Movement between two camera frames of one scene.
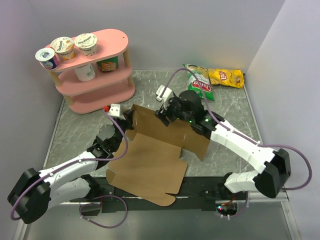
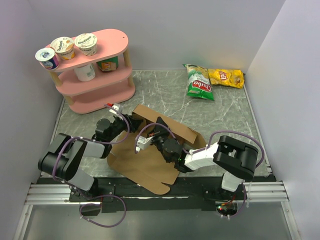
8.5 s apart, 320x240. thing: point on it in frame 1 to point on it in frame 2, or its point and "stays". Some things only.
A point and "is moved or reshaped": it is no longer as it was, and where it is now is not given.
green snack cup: x=109 y=65 stays
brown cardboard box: x=147 y=162 is moved or reshaped
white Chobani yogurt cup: x=87 y=42 stays
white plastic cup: x=85 y=73 stays
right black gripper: x=161 y=115 to x=158 y=132
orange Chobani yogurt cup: x=64 y=46 stays
